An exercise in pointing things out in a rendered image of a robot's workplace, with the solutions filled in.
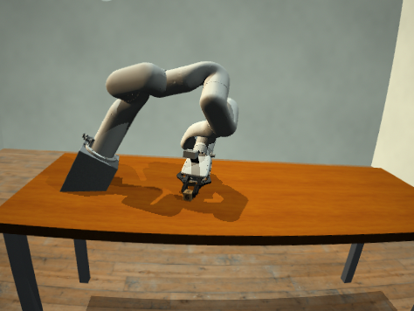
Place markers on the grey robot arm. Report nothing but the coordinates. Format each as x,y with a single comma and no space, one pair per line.
128,83

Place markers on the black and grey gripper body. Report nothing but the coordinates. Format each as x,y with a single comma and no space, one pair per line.
196,170

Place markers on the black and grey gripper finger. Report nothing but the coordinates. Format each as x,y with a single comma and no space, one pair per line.
183,179
200,184

